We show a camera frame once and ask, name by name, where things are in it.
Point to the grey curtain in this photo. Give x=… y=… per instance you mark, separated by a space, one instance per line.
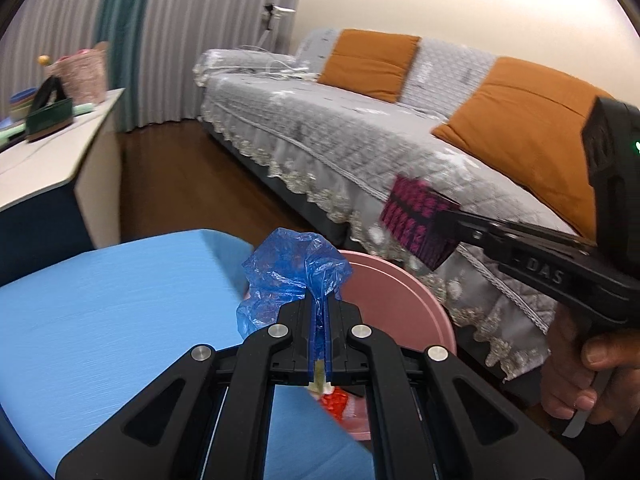
x=55 y=10
x=215 y=35

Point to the orange cushion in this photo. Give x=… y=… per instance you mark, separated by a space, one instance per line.
x=370 y=62
x=520 y=125

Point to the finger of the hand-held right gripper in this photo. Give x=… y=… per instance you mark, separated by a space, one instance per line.
x=475 y=230

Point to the magenta patterned black box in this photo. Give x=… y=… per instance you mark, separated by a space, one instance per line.
x=415 y=215

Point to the teal curtain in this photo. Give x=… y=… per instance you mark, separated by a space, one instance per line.
x=125 y=20

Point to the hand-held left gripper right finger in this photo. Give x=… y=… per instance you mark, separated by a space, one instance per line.
x=327 y=330

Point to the sofa with grey quilted cover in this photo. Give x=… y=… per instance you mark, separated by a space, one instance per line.
x=325 y=140

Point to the pink fabric basket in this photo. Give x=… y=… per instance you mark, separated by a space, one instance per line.
x=82 y=75

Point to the white clip lamp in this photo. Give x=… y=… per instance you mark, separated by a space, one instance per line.
x=275 y=12

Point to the red foam net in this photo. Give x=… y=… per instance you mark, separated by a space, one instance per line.
x=340 y=405

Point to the dark green round tin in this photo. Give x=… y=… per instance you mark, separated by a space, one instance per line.
x=50 y=120

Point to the yellow ball on stick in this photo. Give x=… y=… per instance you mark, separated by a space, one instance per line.
x=45 y=60

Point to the person's right hand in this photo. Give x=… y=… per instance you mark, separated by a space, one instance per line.
x=565 y=375

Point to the blue plastic bag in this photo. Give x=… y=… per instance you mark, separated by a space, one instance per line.
x=285 y=270

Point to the pink plastic bin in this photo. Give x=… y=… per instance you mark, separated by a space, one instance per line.
x=390 y=305

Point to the white-topped coffee table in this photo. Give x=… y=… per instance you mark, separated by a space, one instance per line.
x=50 y=160

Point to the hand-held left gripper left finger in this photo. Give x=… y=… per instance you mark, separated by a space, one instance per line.
x=314 y=330

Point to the stack of coloured bowls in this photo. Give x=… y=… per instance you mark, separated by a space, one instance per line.
x=21 y=102

